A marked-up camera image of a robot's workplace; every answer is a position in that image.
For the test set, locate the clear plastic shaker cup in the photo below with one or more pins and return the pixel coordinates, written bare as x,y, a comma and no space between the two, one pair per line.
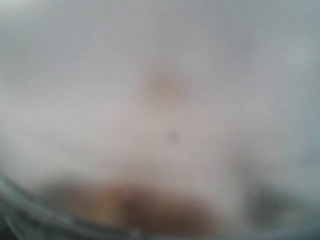
218,100

